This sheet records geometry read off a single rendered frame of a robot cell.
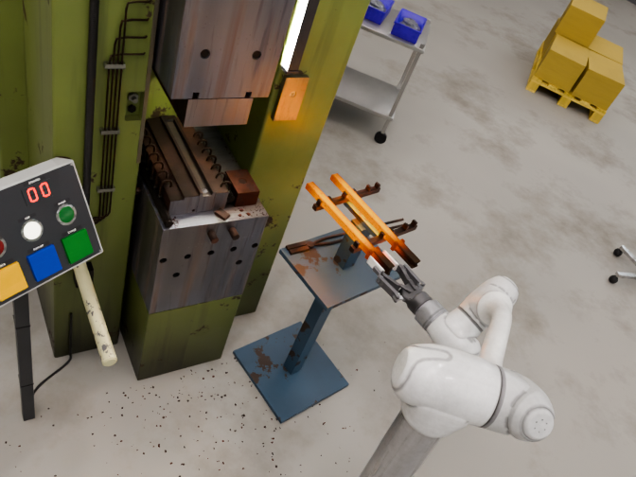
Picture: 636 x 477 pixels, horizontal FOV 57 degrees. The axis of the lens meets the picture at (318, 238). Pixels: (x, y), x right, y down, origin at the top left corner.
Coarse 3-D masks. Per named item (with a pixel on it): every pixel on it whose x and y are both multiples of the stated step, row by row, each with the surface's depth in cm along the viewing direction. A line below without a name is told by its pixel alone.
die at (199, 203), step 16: (160, 128) 210; (192, 128) 216; (144, 144) 203; (160, 144) 204; (176, 144) 205; (192, 144) 209; (160, 160) 200; (176, 160) 201; (208, 160) 205; (160, 176) 194; (176, 176) 195; (192, 176) 196; (208, 176) 199; (176, 192) 191; (192, 192) 192; (224, 192) 196; (176, 208) 191; (192, 208) 195; (208, 208) 198
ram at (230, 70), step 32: (160, 0) 155; (192, 0) 141; (224, 0) 145; (256, 0) 149; (288, 0) 154; (160, 32) 158; (192, 32) 148; (224, 32) 152; (256, 32) 156; (160, 64) 162; (192, 64) 154; (224, 64) 159; (256, 64) 164; (192, 96) 162; (224, 96) 167; (256, 96) 172
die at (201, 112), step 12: (168, 96) 174; (180, 108) 168; (192, 108) 165; (204, 108) 167; (216, 108) 169; (228, 108) 171; (240, 108) 173; (180, 120) 169; (192, 120) 168; (204, 120) 170; (216, 120) 172; (228, 120) 174; (240, 120) 176
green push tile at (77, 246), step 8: (80, 232) 160; (64, 240) 157; (72, 240) 159; (80, 240) 161; (88, 240) 163; (64, 248) 157; (72, 248) 159; (80, 248) 161; (88, 248) 163; (72, 256) 159; (80, 256) 161
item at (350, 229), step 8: (312, 184) 206; (312, 192) 205; (320, 192) 204; (328, 200) 203; (328, 208) 200; (336, 208) 201; (336, 216) 199; (344, 216) 199; (344, 224) 196; (352, 224) 197; (352, 232) 195; (360, 232) 196; (360, 240) 193; (368, 240) 194; (368, 248) 192; (376, 248) 192; (368, 256) 191; (376, 256) 191; (384, 256) 189; (384, 264) 188; (392, 264) 188; (384, 272) 189
